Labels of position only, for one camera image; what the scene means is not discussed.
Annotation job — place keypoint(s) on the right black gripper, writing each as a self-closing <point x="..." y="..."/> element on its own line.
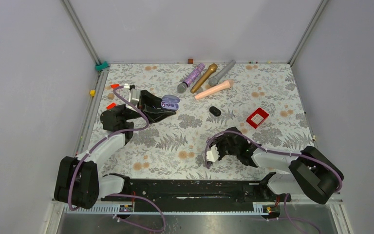
<point x="217" y="141"/>

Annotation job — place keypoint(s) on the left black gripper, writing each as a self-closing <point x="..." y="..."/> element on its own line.
<point x="151" y="105"/>

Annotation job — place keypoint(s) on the blue-grey earbud case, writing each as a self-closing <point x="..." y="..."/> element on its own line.
<point x="170" y="102"/>

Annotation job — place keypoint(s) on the black earbud charging case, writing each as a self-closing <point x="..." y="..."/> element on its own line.
<point x="215" y="111"/>

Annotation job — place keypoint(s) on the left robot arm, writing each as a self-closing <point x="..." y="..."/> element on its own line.
<point x="79" y="182"/>

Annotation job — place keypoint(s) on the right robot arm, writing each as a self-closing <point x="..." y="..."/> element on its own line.
<point x="308" y="172"/>

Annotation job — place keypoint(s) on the purple glitter microphone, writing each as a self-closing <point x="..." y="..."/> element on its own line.
<point x="190" y="78"/>

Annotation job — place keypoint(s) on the red plastic box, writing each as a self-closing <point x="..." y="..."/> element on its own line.
<point x="257" y="118"/>

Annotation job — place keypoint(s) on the red triangular block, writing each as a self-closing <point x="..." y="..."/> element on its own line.
<point x="113" y="86"/>

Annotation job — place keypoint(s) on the floral patterned table mat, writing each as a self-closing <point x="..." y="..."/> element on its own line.
<point x="173" y="148"/>

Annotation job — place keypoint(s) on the pink microphone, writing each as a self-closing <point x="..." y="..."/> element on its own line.
<point x="224" y="85"/>

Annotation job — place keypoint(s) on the teal corner clamp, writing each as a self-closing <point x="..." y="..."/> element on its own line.
<point x="102" y="66"/>

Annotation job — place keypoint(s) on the grey microphone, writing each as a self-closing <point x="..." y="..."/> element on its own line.
<point x="213" y="81"/>

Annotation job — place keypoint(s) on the gold microphone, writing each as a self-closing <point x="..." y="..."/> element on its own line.
<point x="211" y="69"/>

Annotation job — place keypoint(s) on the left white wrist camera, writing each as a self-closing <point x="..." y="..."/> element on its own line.
<point x="134" y="94"/>

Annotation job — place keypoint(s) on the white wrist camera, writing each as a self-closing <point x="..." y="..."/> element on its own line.
<point x="134" y="94"/>
<point x="212" y="155"/>

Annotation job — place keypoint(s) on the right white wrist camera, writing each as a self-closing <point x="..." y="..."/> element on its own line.
<point x="212" y="155"/>

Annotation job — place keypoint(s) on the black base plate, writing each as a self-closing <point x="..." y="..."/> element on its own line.
<point x="203" y="195"/>

